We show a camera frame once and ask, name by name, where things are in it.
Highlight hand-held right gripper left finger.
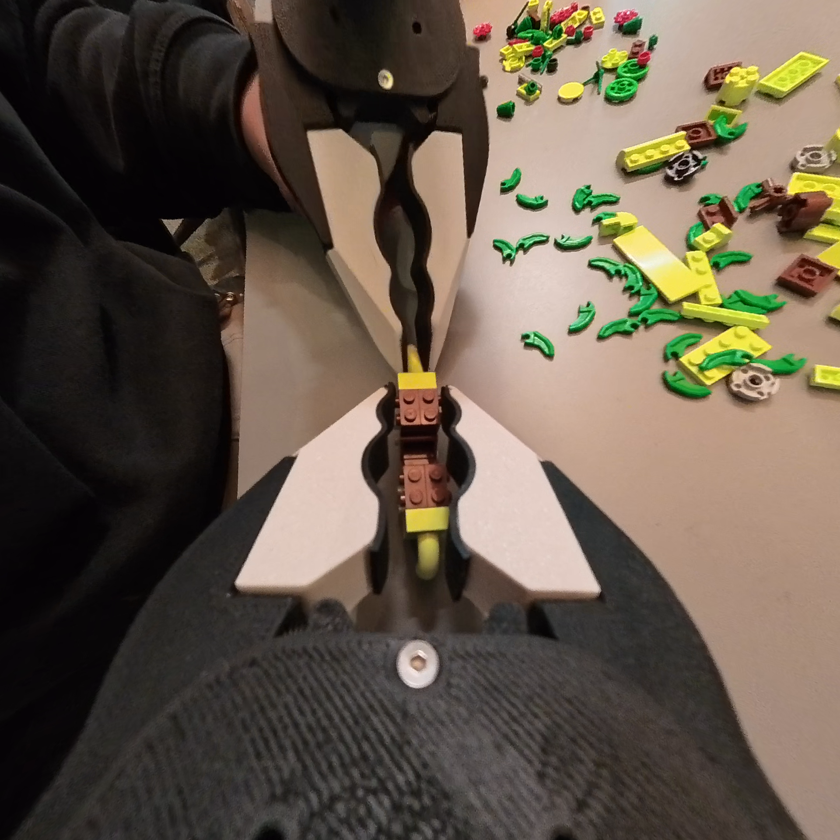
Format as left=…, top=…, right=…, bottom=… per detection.
left=234, top=386, right=398, bottom=618

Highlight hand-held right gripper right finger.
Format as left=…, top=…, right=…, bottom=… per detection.
left=441, top=386, right=603, bottom=621

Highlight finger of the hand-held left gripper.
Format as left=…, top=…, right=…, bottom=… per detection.
left=407, top=130, right=471, bottom=370
left=306, top=126, right=412, bottom=360

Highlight brown and lime brick assembly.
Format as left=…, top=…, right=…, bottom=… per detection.
left=394, top=371, right=455, bottom=534

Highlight heap of small flower pieces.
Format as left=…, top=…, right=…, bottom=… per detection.
left=472, top=0, right=660, bottom=120

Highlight person's left forearm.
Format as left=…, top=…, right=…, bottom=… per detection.
left=0, top=0, right=260, bottom=211

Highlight person's left hand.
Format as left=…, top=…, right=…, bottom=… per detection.
left=238, top=64, right=291, bottom=206

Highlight scatter of lime bricks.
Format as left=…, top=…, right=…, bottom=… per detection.
left=591, top=51, right=840, bottom=395

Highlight dark round plate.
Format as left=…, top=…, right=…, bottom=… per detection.
left=664, top=150, right=708, bottom=185

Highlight grey round plate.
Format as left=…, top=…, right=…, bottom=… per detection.
left=789, top=144, right=840, bottom=174
left=726, top=363, right=782, bottom=403

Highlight scatter of small brown bricks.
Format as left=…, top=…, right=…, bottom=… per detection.
left=676, top=62, right=840, bottom=298

